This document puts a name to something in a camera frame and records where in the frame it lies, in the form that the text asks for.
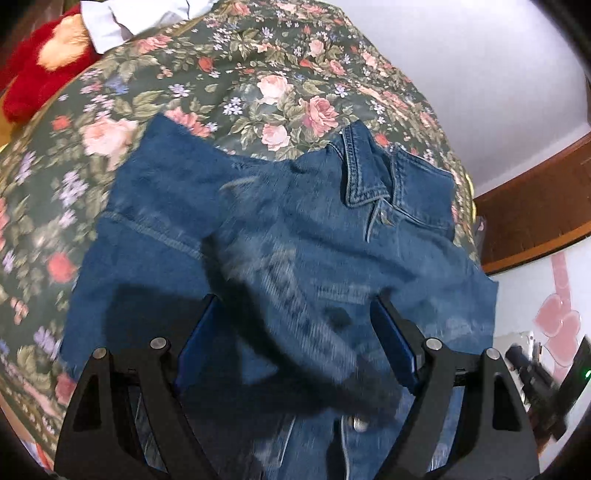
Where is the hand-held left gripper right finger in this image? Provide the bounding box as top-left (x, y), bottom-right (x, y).
top-left (330, 295), bottom-right (542, 480)

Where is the floral blanket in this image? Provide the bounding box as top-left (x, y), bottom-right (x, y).
top-left (0, 0), bottom-right (482, 462)

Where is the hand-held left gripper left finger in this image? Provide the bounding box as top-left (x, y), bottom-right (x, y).
top-left (54, 293), bottom-right (232, 480)

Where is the white cloth with pink hearts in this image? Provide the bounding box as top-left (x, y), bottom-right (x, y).
top-left (480, 239), bottom-right (591, 386)

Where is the light blue shirt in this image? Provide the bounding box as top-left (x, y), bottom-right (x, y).
top-left (81, 0), bottom-right (219, 54)

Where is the yellow bed sheet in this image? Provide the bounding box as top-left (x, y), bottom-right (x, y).
top-left (464, 173), bottom-right (479, 223)

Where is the blue denim jacket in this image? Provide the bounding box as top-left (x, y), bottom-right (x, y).
top-left (60, 113), bottom-right (500, 480)

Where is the red plush toy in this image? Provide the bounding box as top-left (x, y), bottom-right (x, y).
top-left (0, 4), bottom-right (101, 123)

